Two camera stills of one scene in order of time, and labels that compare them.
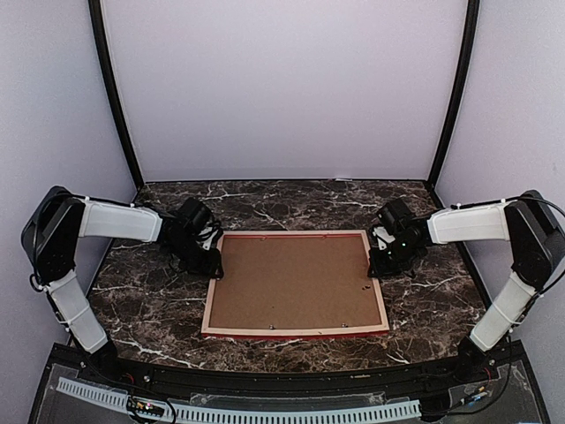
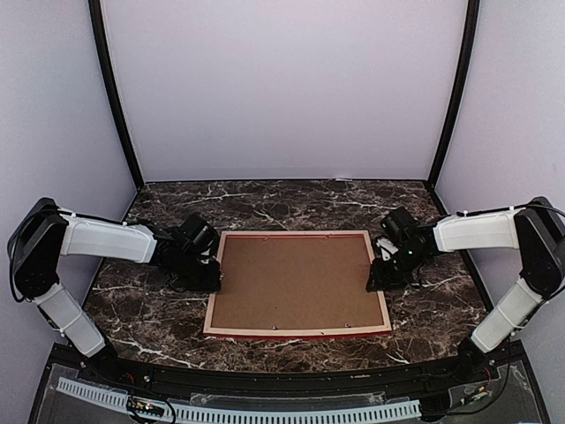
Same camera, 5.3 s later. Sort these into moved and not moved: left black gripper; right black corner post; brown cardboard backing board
Moved: left black gripper
Not moved: right black corner post; brown cardboard backing board
